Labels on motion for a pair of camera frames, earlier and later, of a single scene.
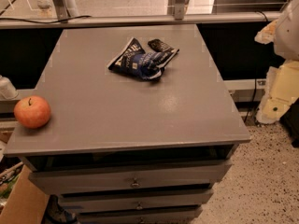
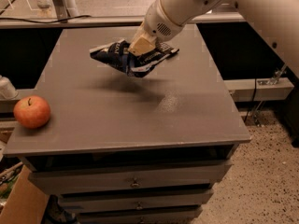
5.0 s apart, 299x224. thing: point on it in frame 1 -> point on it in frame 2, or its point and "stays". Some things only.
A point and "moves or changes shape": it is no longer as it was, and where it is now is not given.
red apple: (32, 111) stays
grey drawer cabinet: (121, 149) stays
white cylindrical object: (7, 91) stays
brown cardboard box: (26, 203) stays
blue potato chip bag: (134, 60) moves or changes shape
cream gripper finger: (281, 91) -> (178, 7)
